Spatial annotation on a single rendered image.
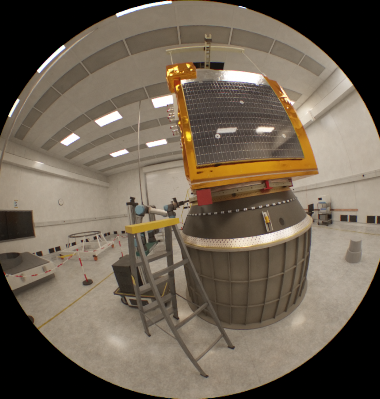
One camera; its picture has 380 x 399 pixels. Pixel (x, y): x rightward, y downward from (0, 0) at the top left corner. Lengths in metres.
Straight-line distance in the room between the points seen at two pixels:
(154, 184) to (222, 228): 9.01
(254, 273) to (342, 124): 5.67
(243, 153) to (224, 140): 0.21
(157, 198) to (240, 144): 8.97
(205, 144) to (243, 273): 1.28
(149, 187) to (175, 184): 2.05
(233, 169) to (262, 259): 0.90
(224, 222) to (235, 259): 0.39
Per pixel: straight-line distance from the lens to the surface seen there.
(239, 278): 1.41
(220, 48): 3.68
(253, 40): 4.30
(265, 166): 1.39
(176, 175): 9.82
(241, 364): 1.69
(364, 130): 5.70
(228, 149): 1.25
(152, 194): 10.02
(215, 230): 1.36
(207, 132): 1.31
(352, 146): 5.79
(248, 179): 1.27
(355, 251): 3.36
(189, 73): 2.00
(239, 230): 1.28
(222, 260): 1.34
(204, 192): 1.17
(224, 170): 1.22
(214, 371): 1.66
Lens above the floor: 1.60
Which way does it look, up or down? 3 degrees up
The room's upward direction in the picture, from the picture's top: 8 degrees counter-clockwise
